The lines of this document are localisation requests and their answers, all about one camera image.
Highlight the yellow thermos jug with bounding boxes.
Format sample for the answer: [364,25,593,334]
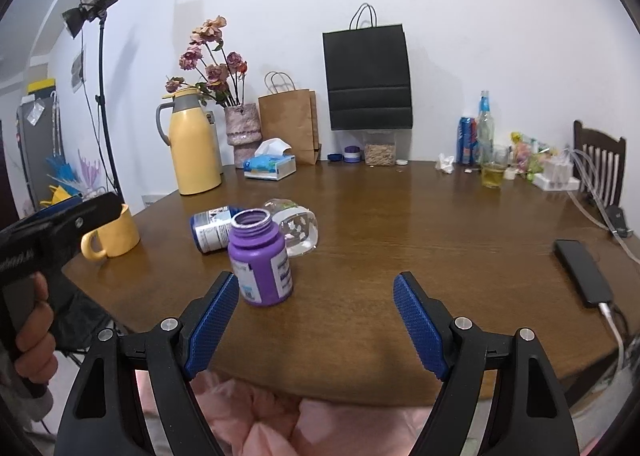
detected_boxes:
[155,87,222,196]

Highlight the purple pill bottle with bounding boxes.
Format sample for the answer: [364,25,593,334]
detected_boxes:
[228,208,293,306]

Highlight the black smartphone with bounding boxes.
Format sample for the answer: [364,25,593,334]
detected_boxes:
[553,239,614,307]

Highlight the glass of yellow liquid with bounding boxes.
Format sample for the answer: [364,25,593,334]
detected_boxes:
[480,145,509,188]

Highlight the dark wooden chair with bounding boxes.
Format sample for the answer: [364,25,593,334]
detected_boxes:
[573,120,627,207]

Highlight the clear jar of grains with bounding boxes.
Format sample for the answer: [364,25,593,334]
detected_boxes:
[363,130,396,167]

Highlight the person's left hand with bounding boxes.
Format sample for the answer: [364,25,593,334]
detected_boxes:
[14,273,58,384]

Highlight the blue tissue box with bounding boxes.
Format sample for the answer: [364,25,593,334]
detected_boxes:
[243,138,297,182]

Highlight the blue white pill bottle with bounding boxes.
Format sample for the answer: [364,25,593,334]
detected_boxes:
[190,205,242,254]

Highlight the black power adapter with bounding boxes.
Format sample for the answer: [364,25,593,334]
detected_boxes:
[605,205,632,239]

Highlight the grey refrigerator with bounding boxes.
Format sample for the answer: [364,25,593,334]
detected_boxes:
[16,86,64,211]

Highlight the pink blanket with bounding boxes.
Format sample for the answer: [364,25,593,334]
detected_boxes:
[134,368,436,456]

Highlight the yellow ceramic mug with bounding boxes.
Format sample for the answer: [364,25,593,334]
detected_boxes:
[80,205,140,262]

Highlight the pink ceramic vase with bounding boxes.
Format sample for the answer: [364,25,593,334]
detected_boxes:
[224,102,262,169]

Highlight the white power strip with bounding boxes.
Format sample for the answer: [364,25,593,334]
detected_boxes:
[532,156,580,191]

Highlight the crumpled white tissue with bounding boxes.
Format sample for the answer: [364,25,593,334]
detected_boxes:
[435,153,456,174]

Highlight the studio light on stand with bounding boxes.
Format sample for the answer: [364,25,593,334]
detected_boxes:
[62,0,124,201]

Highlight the dried pink flowers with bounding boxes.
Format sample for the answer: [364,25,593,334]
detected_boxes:
[165,16,248,108]

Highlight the clear glass bottle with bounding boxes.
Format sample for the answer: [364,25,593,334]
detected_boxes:
[476,90,495,165]

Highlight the white charging cable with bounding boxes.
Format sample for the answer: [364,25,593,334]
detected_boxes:
[598,301,627,377]

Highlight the small purple white jar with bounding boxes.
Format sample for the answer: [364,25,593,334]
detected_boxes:
[343,146,362,163]

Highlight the colourful snack packets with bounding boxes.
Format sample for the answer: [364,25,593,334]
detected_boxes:
[510,132,558,182]

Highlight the clear plastic christmas cup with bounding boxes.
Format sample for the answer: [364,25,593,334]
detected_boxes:
[264,198,319,257]

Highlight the blue soda can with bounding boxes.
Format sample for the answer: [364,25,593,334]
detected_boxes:
[456,117,477,167]

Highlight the black paper bag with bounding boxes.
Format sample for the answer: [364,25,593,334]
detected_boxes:
[322,3,413,131]

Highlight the brown paper bag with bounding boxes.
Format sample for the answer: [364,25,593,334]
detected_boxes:
[258,71,321,165]

